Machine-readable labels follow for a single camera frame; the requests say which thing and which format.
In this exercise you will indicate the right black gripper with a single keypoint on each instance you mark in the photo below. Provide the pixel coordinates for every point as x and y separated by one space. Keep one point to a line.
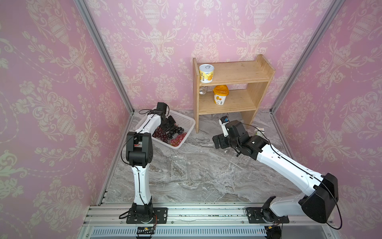
222 138

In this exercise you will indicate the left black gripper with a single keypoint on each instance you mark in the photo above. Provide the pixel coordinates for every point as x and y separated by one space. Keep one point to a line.
171 124

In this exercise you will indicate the black grape bunch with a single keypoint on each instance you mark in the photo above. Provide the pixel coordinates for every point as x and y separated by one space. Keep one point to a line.
174 132

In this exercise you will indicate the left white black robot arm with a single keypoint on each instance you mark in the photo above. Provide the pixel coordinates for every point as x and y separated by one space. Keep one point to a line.
139 155

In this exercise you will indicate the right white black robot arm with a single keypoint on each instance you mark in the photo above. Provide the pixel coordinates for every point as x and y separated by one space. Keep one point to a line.
319 193

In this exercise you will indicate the dark red grape bunch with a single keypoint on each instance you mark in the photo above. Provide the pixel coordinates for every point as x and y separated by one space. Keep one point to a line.
161 135

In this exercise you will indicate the pink red grape bunch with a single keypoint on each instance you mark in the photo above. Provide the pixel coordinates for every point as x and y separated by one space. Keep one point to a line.
177 140

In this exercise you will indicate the white plastic basket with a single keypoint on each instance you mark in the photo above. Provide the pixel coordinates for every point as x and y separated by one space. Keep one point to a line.
187 123

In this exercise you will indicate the green white milk carton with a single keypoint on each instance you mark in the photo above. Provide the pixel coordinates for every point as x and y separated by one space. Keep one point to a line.
260 132

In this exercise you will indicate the clear plastic container left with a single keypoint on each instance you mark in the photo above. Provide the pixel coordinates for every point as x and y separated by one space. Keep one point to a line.
179 169

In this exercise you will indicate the small glass jar on shelf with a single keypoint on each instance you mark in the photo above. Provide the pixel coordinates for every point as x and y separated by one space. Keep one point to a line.
203 90

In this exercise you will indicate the orange lid white cup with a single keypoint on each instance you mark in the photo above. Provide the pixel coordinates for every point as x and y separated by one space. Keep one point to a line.
220 94

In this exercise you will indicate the yellow white can on shelf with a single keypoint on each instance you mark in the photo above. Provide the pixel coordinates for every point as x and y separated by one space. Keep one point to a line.
206 73

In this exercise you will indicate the wooden two-tier shelf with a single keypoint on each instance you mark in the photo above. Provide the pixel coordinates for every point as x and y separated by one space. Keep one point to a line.
257 75

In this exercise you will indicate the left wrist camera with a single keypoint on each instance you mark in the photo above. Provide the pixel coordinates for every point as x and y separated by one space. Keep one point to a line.
162 108

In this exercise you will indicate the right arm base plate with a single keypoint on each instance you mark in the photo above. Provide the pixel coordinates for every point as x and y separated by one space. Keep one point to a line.
257 215

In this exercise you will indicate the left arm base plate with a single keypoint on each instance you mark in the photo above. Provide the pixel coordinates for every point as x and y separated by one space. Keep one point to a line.
155 216

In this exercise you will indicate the aluminium rail frame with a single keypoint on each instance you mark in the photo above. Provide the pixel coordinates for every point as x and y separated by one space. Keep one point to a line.
199 221

